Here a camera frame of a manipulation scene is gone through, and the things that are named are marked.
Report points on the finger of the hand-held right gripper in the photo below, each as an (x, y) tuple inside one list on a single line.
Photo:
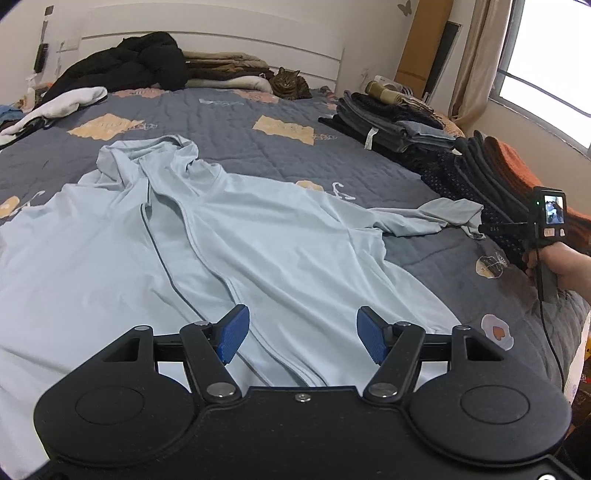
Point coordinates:
[(503, 227)]

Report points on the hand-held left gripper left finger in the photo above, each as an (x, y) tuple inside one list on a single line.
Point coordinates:
[(234, 332)]

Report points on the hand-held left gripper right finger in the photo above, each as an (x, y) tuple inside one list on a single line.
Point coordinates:
[(371, 334)]

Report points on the light blue hooded jacket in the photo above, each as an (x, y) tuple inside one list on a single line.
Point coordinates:
[(277, 230)]

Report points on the stack of folded dark clothes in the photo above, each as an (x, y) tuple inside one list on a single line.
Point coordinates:
[(485, 184)]

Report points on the person's right hand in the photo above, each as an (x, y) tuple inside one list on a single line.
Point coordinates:
[(572, 267)]

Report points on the window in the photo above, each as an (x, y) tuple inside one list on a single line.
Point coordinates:
[(549, 60)]

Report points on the beige curtain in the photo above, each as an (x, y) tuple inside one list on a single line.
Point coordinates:
[(480, 60)]

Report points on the olive rolled cloth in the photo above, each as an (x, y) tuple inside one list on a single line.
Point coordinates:
[(385, 94)]

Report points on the grey printed bed quilt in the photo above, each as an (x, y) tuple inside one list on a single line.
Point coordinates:
[(277, 157)]

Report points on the black board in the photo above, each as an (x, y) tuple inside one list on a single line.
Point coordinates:
[(444, 55)]

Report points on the tall cardboard sheet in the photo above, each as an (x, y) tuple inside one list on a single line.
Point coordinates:
[(425, 37)]

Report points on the tabby cat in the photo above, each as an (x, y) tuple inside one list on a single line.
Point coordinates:
[(288, 85)]

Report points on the folded beige blanket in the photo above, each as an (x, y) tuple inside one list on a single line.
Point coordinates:
[(221, 59)]

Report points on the white sweatshirt with black trim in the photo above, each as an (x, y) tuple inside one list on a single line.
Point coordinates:
[(64, 104)]

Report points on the black puffer jacket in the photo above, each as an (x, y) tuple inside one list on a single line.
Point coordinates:
[(129, 64)]

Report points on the white bed headboard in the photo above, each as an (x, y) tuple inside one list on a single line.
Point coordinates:
[(231, 27)]

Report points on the white spray bottle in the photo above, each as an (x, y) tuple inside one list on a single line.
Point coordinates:
[(31, 94)]

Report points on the blue patterned pillow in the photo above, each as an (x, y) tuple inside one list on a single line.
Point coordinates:
[(7, 114)]

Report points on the black hairbrush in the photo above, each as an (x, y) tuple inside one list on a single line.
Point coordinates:
[(42, 57)]

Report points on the butterfly wall sticker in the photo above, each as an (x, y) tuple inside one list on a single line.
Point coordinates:
[(405, 8)]

